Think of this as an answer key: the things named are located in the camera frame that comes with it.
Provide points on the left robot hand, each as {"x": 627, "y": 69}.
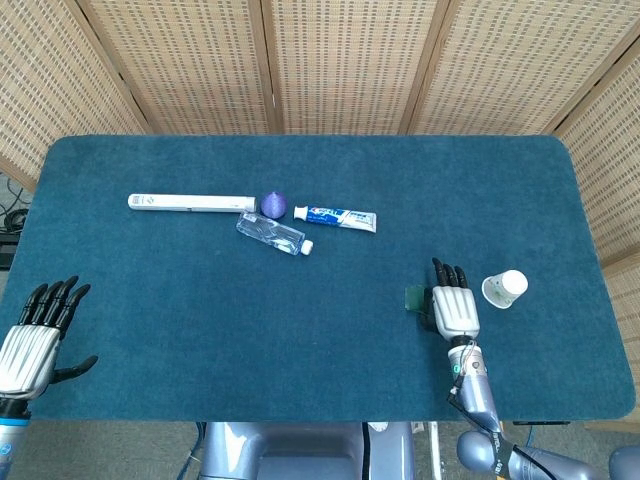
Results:
{"x": 25, "y": 355}

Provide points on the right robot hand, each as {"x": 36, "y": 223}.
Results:
{"x": 455, "y": 310}

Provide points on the dark green card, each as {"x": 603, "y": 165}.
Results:
{"x": 414, "y": 297}

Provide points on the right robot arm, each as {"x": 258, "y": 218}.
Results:
{"x": 475, "y": 390}

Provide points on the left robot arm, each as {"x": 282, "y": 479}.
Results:
{"x": 10, "y": 435}

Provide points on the white paper cup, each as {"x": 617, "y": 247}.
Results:
{"x": 505, "y": 290}

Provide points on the blue white toothpaste tube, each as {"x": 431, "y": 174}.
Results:
{"x": 340, "y": 219}

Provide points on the clear plastic water bottle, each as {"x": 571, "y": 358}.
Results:
{"x": 270, "y": 232}

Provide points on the teal table cloth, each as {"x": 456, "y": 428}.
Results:
{"x": 250, "y": 325}

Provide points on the grey robot torso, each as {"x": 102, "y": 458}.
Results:
{"x": 300, "y": 450}

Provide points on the purple ball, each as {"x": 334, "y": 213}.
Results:
{"x": 274, "y": 205}

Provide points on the white wrap roll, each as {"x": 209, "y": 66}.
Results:
{"x": 190, "y": 202}

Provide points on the woven folding screen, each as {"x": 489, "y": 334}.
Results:
{"x": 350, "y": 65}

